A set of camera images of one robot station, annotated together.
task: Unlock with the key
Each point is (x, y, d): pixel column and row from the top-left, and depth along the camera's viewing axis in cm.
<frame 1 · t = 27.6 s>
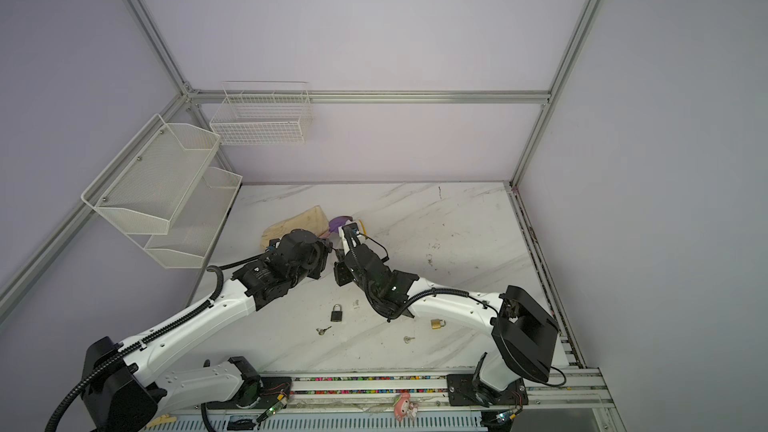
left hand: (331, 242, 78), fingers open
right hand: (331, 253, 76), fingers closed
purple trowel pink handle: (335, 224, 107), point 3 cm above the table
black padlock near centre: (336, 315, 88), on the table
small key left: (321, 331, 85), on the table
small key right: (406, 339, 84), on the table

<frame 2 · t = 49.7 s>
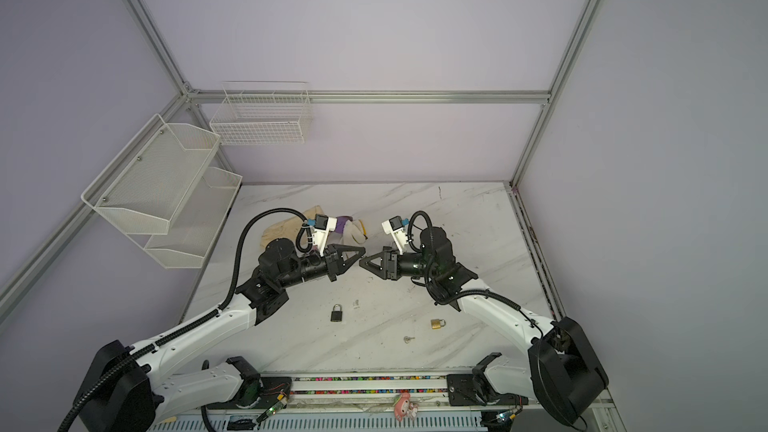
left hand: (362, 252, 70), fingers closed
right hand: (362, 265, 71), fingers open
white knit glove yellow cuff: (355, 232, 105), point 3 cm above the table
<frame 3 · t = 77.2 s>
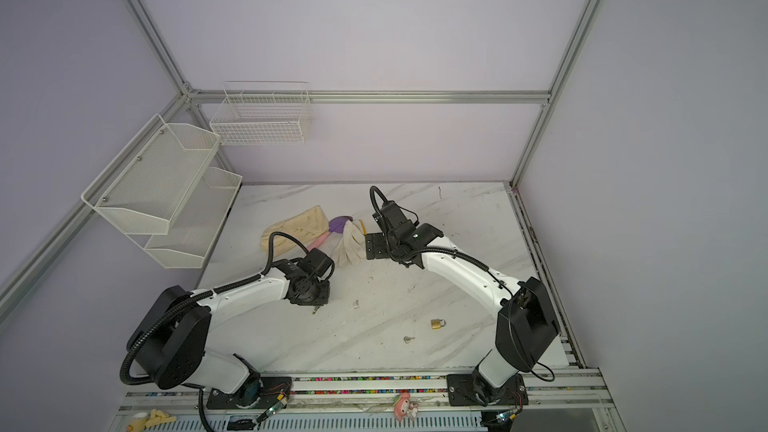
left hand: (316, 299, 87), fingers open
right hand: (377, 242, 83), fingers open
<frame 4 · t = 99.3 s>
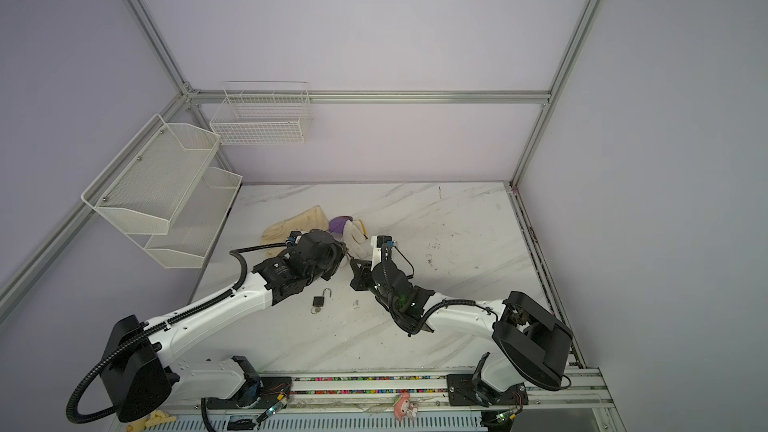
left hand: (346, 245, 80), fingers closed
right hand: (345, 262, 78), fingers closed
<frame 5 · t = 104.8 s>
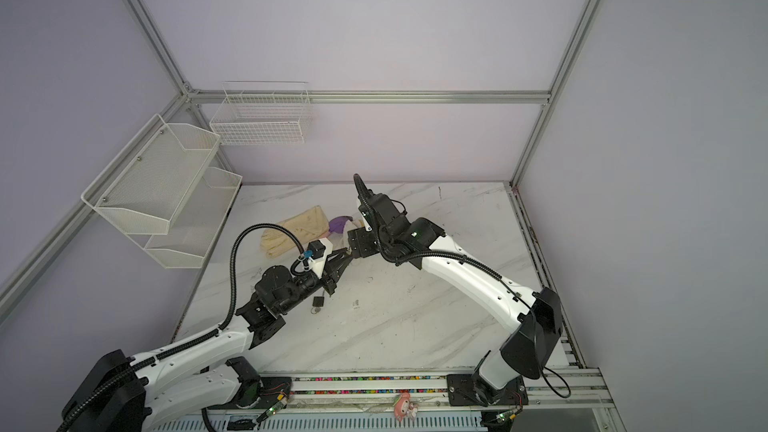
left hand: (346, 253, 75), fingers closed
right hand: (357, 235, 74), fingers open
